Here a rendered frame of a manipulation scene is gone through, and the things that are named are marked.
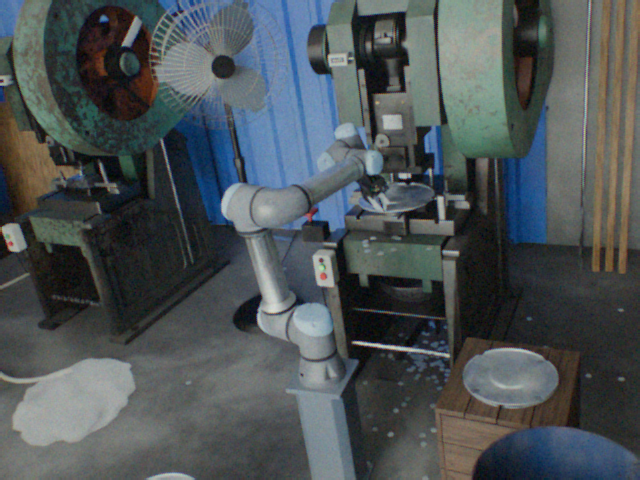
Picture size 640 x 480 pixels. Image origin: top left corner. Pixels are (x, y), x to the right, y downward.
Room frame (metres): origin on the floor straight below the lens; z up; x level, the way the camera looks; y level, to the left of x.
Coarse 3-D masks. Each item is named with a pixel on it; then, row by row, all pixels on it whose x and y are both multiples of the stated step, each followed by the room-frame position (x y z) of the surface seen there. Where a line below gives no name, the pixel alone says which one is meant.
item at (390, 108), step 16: (384, 96) 2.36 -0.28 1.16; (400, 96) 2.33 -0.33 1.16; (384, 112) 2.36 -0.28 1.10; (400, 112) 2.33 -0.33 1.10; (384, 128) 2.36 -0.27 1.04; (400, 128) 2.33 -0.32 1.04; (384, 144) 2.35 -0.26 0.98; (400, 144) 2.34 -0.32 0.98; (384, 160) 2.32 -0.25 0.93; (400, 160) 2.29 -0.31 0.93; (416, 160) 2.32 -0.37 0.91
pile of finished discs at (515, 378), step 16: (496, 352) 1.83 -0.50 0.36; (512, 352) 1.81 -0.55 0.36; (528, 352) 1.80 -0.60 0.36; (480, 368) 1.75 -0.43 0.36; (496, 368) 1.73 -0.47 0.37; (512, 368) 1.72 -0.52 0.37; (528, 368) 1.72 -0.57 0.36; (544, 368) 1.70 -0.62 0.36; (480, 384) 1.67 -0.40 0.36; (496, 384) 1.66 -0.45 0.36; (512, 384) 1.64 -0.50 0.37; (528, 384) 1.64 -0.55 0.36; (544, 384) 1.63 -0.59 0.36; (480, 400) 1.61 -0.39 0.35; (496, 400) 1.59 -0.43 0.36; (512, 400) 1.58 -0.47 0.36; (528, 400) 1.57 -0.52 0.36; (544, 400) 1.56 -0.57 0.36
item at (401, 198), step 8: (392, 184) 2.45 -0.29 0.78; (400, 184) 2.45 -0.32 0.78; (416, 184) 2.41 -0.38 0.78; (392, 192) 2.36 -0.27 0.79; (400, 192) 2.34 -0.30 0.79; (408, 192) 2.33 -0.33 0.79; (416, 192) 2.33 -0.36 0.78; (424, 192) 2.32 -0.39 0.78; (432, 192) 2.31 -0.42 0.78; (360, 200) 2.34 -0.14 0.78; (392, 200) 2.27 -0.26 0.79; (400, 200) 2.26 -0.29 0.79; (408, 200) 2.26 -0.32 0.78; (416, 200) 2.25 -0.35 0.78; (424, 200) 2.24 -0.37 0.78; (368, 208) 2.24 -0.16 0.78; (392, 208) 2.21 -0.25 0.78; (400, 208) 2.20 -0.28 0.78; (408, 208) 2.18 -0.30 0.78
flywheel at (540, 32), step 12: (528, 0) 2.47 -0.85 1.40; (516, 12) 2.15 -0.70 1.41; (528, 12) 2.16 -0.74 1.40; (540, 12) 2.18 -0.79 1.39; (516, 24) 2.14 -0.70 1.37; (528, 24) 2.13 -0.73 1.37; (540, 24) 2.14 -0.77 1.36; (516, 36) 2.14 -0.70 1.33; (528, 36) 2.12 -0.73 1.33; (540, 36) 2.13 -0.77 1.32; (516, 48) 2.15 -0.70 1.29; (528, 48) 2.13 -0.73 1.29; (540, 48) 2.18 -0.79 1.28; (516, 60) 2.40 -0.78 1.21; (528, 60) 2.45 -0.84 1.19; (516, 72) 2.39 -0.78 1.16; (528, 72) 2.42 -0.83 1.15; (528, 84) 2.39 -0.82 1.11; (528, 96) 2.36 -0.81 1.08
